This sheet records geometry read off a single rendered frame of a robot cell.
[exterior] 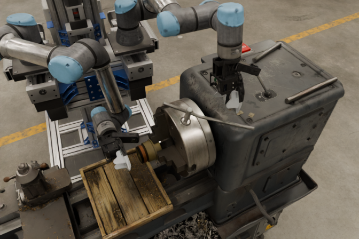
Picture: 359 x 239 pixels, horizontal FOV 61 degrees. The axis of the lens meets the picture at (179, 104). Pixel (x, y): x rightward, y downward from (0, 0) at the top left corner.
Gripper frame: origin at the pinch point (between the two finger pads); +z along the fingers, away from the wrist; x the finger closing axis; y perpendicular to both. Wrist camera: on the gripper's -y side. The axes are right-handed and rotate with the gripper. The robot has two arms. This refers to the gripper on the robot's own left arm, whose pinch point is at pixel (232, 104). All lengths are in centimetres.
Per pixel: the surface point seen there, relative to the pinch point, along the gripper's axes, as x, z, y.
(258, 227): -4, 102, -26
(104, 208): -17, 43, 51
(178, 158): -7.9, 23.3, 19.3
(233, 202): -4, 64, -6
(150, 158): -13.9, 23.2, 28.8
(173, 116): -14.9, 8.0, 16.5
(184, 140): -6.2, 13.1, 17.1
